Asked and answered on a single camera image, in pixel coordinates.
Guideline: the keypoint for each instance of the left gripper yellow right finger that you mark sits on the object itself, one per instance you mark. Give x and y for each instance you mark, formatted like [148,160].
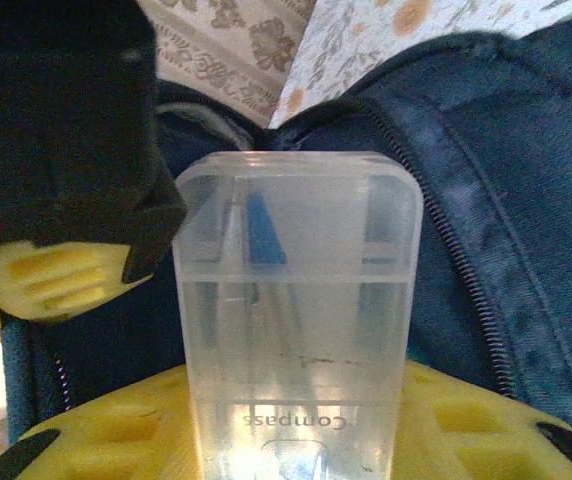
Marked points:
[466,440]

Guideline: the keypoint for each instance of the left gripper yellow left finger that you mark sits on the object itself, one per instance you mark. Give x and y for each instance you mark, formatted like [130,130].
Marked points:
[116,440]

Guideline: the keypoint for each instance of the clear plastic compass case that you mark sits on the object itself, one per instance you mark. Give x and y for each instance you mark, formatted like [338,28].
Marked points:
[296,325]

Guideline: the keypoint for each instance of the navy blue backpack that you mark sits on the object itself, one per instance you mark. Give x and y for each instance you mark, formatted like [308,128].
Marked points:
[516,200]

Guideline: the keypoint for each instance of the blue metal compass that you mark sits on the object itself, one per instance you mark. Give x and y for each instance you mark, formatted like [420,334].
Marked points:
[266,230]

